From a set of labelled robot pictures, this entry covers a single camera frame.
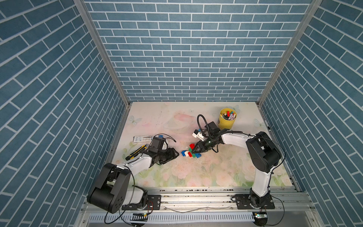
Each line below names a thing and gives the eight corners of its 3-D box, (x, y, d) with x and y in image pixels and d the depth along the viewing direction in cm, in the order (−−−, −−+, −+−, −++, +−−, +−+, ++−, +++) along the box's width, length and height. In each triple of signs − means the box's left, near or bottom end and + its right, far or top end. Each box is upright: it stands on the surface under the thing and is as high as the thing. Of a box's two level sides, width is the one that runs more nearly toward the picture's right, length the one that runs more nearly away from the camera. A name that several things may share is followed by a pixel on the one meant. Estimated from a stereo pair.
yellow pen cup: (218, 132, 105) (221, 120, 93) (216, 120, 112) (219, 108, 101) (233, 132, 105) (238, 120, 94) (230, 120, 112) (234, 108, 101)
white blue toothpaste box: (133, 142, 99) (132, 140, 97) (134, 138, 101) (133, 136, 99) (151, 141, 100) (151, 139, 98) (152, 137, 102) (151, 135, 100)
